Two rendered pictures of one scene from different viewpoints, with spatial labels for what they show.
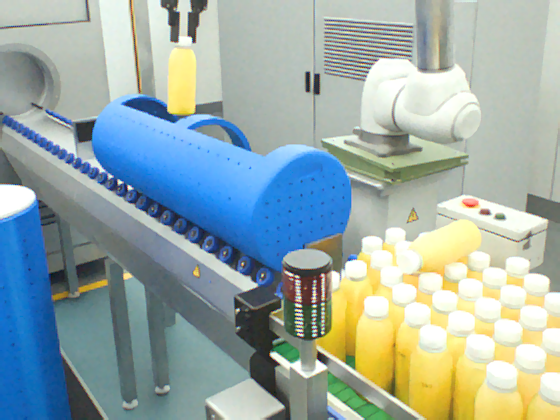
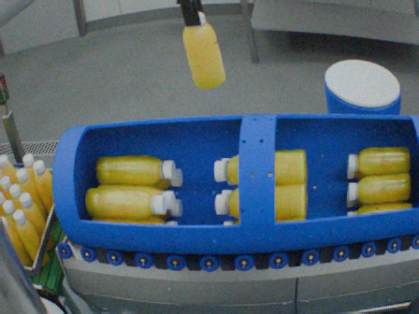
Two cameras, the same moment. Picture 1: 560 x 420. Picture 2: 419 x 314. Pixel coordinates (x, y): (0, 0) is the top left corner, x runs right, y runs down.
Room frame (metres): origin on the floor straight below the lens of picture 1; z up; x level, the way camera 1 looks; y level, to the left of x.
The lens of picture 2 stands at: (2.27, -0.51, 1.89)
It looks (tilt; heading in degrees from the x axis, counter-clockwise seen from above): 38 degrees down; 139
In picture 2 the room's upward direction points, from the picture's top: 11 degrees counter-clockwise
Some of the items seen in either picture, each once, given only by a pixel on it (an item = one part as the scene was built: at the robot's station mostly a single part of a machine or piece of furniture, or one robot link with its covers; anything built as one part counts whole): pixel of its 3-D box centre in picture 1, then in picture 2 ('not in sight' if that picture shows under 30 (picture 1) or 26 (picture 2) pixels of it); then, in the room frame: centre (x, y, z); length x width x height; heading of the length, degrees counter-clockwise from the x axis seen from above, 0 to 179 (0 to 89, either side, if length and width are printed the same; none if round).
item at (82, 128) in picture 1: (88, 138); not in sight; (2.34, 0.64, 1.00); 0.10 x 0.04 x 0.15; 125
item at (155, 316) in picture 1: (155, 322); not in sight; (2.15, 0.42, 0.31); 0.06 x 0.06 x 0.63; 35
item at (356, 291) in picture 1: (355, 310); (31, 198); (1.06, -0.17, 0.98); 0.07 x 0.07 x 0.16
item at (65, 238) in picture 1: (66, 241); not in sight; (2.95, 0.99, 0.31); 0.06 x 0.06 x 0.63; 35
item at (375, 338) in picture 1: (375, 351); (11, 182); (0.93, -0.19, 0.98); 0.07 x 0.07 x 0.16
